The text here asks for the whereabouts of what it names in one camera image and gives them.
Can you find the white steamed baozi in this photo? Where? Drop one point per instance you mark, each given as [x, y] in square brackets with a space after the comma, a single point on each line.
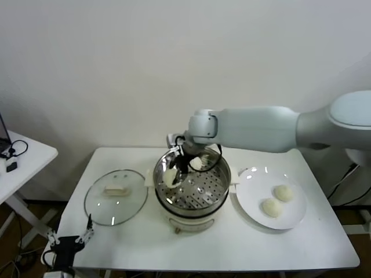
[197, 164]
[169, 178]
[272, 207]
[283, 193]

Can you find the white side table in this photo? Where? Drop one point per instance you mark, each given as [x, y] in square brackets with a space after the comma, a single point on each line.
[32, 156]

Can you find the cream electric cooking pot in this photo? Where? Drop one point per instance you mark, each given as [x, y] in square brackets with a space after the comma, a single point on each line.
[188, 224]

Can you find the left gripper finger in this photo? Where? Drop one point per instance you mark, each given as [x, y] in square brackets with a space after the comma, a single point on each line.
[53, 239]
[87, 233]

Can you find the small black device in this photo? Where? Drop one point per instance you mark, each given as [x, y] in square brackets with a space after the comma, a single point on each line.
[11, 167]

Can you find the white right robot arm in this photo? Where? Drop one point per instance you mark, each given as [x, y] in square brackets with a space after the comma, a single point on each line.
[255, 127]

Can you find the round glass pot lid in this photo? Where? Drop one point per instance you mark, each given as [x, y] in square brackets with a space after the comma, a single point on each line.
[121, 208]

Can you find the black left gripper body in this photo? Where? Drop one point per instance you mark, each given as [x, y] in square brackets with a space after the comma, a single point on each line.
[65, 246]

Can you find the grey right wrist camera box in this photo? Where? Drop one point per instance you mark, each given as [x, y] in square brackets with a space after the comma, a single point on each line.
[174, 139]

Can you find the black laptop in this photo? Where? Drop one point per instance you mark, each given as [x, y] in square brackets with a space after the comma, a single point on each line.
[3, 139]

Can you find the white furniture base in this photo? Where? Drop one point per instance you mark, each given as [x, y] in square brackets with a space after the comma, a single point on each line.
[359, 229]

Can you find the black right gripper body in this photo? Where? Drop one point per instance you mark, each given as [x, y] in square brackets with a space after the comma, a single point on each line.
[189, 150]

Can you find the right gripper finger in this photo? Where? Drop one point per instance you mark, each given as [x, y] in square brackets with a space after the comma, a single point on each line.
[183, 172]
[174, 163]

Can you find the white round plate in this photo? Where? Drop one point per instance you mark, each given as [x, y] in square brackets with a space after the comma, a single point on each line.
[252, 188]

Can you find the stainless steel steamer basket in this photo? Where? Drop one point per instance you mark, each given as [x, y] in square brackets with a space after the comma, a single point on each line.
[205, 191]

